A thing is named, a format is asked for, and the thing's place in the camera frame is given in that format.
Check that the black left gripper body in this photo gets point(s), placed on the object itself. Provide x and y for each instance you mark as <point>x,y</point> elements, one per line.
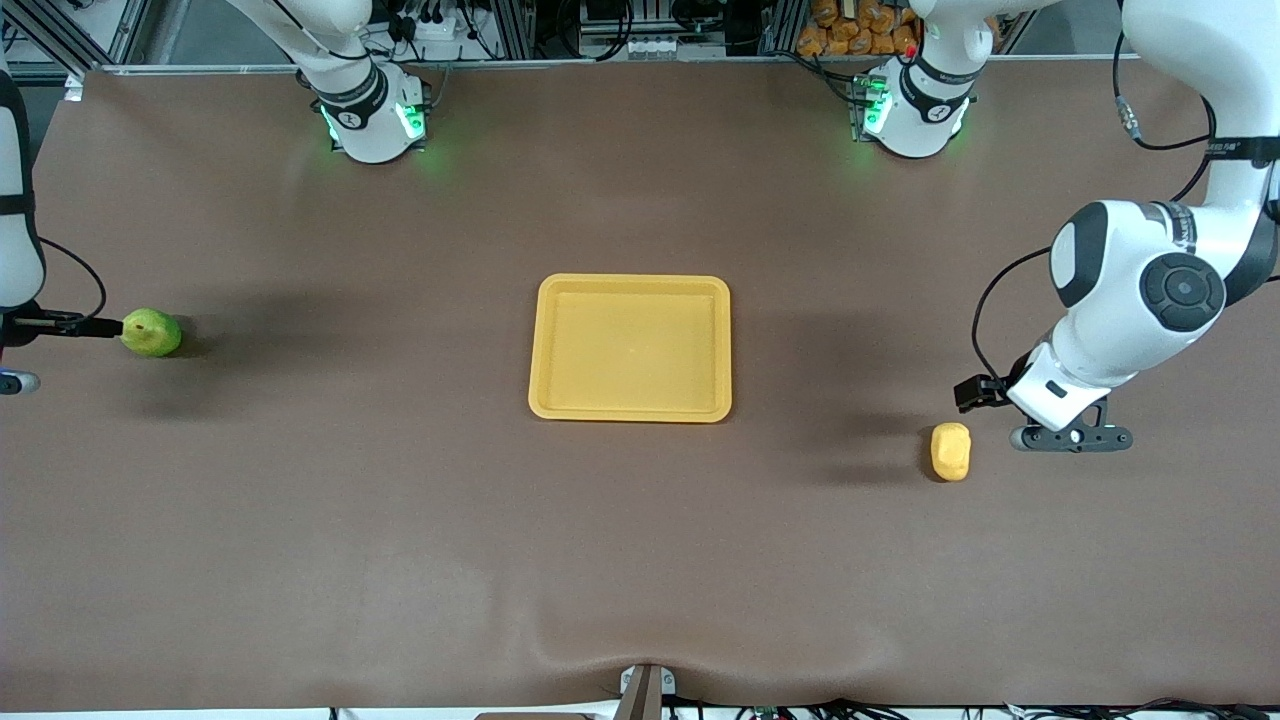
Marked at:
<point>977,392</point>

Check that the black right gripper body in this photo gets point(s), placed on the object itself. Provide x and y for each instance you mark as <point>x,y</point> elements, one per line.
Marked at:
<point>18,328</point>

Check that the green apple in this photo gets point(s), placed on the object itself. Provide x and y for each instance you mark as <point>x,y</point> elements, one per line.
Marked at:
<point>153,335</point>

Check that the yellow potato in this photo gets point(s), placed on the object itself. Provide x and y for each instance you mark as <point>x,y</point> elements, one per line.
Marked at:
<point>951,452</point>

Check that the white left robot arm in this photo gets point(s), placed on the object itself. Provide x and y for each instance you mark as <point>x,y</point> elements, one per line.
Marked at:
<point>1120,300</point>

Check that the yellow plastic tray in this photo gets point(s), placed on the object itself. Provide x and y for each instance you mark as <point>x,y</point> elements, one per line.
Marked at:
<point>630,350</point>

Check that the brown table mat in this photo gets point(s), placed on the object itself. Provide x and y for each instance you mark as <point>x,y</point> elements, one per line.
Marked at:
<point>400,520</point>

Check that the crate of orange items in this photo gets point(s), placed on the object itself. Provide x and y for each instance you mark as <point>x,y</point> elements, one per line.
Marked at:
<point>850,28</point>

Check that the white power strip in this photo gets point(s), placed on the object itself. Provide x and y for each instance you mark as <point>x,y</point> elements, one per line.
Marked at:
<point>435,25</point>

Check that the grey connector block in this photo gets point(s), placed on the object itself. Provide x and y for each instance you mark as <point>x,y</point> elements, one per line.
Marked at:
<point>660,46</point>

